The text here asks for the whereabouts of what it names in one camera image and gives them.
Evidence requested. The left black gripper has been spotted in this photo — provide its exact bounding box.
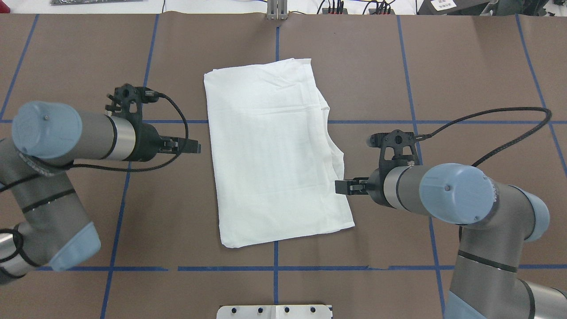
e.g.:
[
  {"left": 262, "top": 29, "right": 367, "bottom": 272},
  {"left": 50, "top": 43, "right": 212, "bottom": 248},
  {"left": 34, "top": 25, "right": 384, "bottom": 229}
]
[{"left": 130, "top": 123, "right": 201, "bottom": 162}]

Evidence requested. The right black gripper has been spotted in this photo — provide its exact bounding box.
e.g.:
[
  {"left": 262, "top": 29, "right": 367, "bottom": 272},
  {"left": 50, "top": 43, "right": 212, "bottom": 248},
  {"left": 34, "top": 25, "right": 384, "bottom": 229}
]
[{"left": 335, "top": 167, "right": 391, "bottom": 206}]

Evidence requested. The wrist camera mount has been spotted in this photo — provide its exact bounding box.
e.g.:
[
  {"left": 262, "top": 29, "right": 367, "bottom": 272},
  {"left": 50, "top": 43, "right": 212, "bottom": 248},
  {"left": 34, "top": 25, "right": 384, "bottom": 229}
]
[
  {"left": 105, "top": 84, "right": 160, "bottom": 124},
  {"left": 366, "top": 129, "right": 422, "bottom": 174}
]

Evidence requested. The white printed long-sleeve shirt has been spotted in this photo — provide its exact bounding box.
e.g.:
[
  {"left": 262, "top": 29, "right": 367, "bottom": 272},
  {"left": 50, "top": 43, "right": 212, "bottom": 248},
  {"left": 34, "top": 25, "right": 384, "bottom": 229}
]
[{"left": 204, "top": 58, "right": 355, "bottom": 249}]

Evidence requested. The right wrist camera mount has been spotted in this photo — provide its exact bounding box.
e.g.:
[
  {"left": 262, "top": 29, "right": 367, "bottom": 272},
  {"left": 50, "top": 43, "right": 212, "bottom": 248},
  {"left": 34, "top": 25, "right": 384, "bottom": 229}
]
[{"left": 366, "top": 129, "right": 422, "bottom": 174}]

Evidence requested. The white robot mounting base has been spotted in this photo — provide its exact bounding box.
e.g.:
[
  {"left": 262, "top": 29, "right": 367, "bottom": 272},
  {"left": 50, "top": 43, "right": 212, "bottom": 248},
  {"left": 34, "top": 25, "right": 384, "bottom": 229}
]
[{"left": 216, "top": 304, "right": 334, "bottom": 319}]

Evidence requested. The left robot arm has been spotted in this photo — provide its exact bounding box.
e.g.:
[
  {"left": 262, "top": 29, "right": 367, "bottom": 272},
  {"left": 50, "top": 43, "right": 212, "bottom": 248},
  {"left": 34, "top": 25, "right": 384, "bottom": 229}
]
[{"left": 1, "top": 101, "right": 201, "bottom": 285}]

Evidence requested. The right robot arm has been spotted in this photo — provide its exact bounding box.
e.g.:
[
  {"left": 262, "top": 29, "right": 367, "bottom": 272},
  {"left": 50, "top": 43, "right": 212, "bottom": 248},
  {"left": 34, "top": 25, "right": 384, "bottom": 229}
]
[{"left": 335, "top": 163, "right": 567, "bottom": 319}]

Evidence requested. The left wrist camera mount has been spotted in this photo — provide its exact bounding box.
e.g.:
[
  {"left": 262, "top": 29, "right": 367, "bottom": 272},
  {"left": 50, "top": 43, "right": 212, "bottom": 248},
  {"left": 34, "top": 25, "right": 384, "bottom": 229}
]
[{"left": 105, "top": 84, "right": 160, "bottom": 124}]

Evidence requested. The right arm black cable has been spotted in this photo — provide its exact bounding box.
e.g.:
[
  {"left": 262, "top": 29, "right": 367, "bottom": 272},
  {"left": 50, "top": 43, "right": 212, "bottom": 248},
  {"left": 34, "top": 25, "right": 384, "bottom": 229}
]
[{"left": 414, "top": 107, "right": 553, "bottom": 168}]

